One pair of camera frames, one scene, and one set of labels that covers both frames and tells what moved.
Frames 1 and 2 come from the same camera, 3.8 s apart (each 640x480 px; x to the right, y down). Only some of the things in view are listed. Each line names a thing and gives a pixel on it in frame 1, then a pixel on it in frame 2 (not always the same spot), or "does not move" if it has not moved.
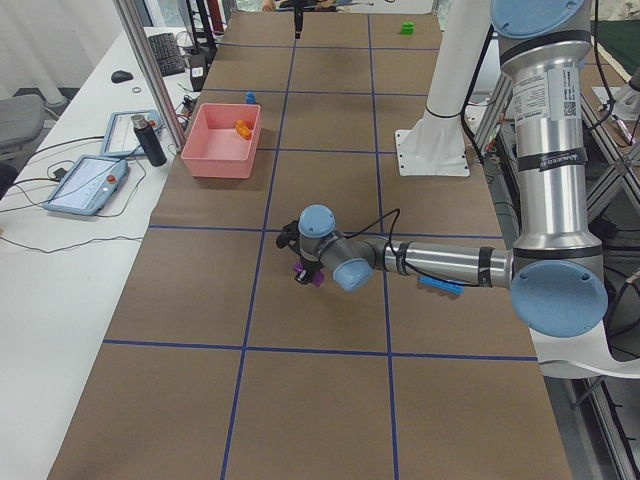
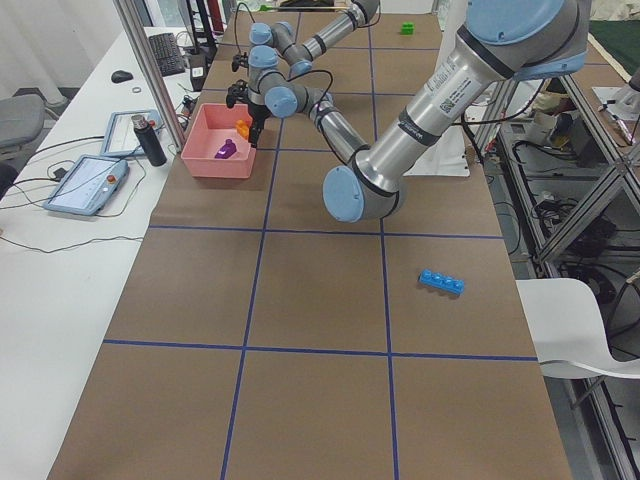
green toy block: (408, 28) does not move
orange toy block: (242, 129) does not move
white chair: (585, 355) does not move
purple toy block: (317, 276) -> (226, 150)
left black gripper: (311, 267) -> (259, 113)
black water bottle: (153, 146) does not move
